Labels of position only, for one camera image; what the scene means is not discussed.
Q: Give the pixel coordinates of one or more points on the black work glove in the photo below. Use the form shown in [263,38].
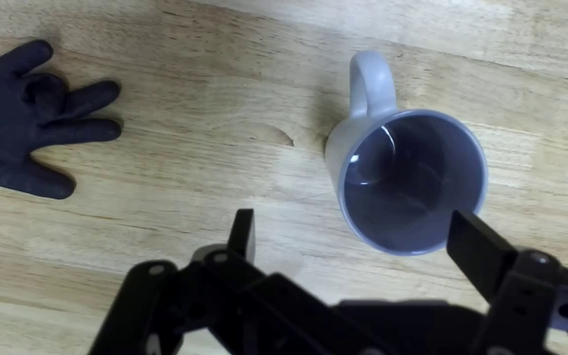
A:
[9,124]

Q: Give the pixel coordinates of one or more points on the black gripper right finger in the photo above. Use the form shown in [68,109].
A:
[528,296]

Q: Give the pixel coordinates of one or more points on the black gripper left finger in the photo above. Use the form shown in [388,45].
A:
[232,308]

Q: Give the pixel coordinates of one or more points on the white ceramic mug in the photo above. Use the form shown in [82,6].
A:
[415,183]

